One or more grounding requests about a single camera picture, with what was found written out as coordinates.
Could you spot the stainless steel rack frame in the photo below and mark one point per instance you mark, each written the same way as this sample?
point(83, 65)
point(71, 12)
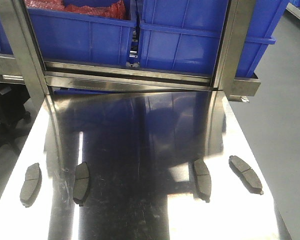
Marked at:
point(26, 66)

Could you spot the left blue plastic bin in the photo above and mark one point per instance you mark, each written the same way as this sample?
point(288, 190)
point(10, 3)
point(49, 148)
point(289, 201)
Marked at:
point(85, 38)

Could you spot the right blue plastic bin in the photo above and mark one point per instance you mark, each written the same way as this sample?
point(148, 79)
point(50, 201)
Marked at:
point(184, 35)

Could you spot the grey brake pad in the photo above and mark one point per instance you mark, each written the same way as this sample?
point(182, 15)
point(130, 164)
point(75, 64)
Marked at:
point(31, 185)
point(203, 180)
point(246, 174)
point(81, 184)

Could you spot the black office chair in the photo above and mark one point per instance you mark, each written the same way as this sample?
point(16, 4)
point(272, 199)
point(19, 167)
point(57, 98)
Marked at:
point(12, 110)

